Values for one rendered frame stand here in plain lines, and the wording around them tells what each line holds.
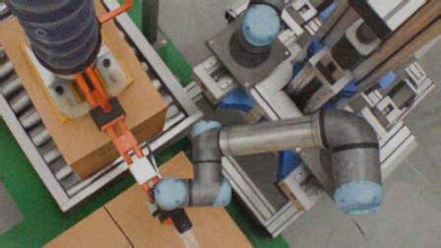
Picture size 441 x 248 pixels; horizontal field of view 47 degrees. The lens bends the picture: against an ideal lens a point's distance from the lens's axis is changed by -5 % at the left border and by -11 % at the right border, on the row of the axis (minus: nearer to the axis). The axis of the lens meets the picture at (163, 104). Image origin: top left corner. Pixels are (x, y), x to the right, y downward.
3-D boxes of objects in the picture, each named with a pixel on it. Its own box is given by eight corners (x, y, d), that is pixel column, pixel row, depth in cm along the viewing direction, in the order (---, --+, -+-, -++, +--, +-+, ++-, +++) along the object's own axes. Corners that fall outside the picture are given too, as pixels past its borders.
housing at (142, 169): (127, 168, 171) (127, 166, 166) (146, 157, 172) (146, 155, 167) (139, 187, 169) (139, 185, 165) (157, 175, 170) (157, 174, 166)
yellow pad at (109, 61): (63, 21, 193) (62, 15, 189) (87, 8, 195) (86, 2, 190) (109, 96, 187) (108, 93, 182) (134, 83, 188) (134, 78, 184)
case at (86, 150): (16, 63, 231) (-7, 29, 192) (93, 19, 237) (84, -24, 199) (82, 179, 219) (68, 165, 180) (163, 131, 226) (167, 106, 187)
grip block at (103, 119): (89, 112, 175) (87, 108, 169) (114, 97, 176) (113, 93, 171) (101, 134, 173) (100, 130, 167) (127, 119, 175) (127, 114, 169)
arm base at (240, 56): (251, 20, 187) (256, 8, 177) (279, 51, 184) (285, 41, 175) (219, 43, 184) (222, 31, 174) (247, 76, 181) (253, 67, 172)
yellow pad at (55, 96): (19, 46, 190) (16, 41, 185) (42, 32, 192) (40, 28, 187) (62, 124, 184) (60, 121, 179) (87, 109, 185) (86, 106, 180)
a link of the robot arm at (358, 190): (376, 167, 161) (380, 140, 112) (380, 214, 157) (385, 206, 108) (341, 171, 166) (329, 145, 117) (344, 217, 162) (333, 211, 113)
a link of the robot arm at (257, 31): (232, 46, 173) (239, 31, 160) (243, 12, 177) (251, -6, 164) (267, 59, 173) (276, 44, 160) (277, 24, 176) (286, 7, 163)
